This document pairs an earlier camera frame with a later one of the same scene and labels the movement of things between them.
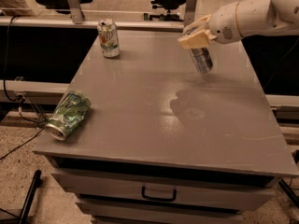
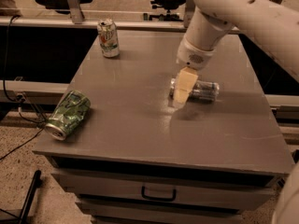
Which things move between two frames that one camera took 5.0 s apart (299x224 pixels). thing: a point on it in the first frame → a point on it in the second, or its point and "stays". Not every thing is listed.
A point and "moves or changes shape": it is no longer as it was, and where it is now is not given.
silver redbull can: x=202 y=59 moves or changes shape
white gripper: x=223 y=27 → x=193 y=56
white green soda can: x=107 y=30 stays
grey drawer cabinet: x=161 y=144 stays
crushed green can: x=70 y=111 stays
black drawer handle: x=159 y=199 stays
